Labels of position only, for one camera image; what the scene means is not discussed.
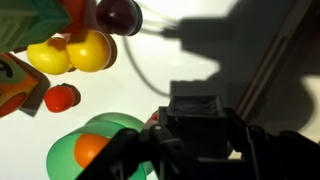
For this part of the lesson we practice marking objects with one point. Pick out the green translucent bowl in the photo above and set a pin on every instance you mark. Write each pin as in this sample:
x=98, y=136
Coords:
x=61, y=156

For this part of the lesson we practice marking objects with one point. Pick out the yellow toy lemon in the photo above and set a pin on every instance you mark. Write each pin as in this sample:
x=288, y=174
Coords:
x=48, y=58
x=88, y=50

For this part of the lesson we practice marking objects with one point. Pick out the small red toy fruit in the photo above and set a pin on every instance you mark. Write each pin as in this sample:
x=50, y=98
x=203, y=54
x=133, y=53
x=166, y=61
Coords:
x=59, y=98

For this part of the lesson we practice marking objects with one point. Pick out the orange toy fruit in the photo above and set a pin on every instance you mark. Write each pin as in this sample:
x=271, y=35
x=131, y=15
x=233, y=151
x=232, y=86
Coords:
x=88, y=150

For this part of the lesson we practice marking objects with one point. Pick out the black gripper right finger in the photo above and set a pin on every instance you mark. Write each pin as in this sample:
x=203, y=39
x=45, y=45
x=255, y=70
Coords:
x=276, y=156

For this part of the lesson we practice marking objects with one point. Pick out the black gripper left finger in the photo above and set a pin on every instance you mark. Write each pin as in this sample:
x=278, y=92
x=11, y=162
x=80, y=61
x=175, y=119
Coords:
x=133, y=156

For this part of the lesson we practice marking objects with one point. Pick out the dark red toy plum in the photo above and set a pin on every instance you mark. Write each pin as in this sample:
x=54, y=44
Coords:
x=116, y=16

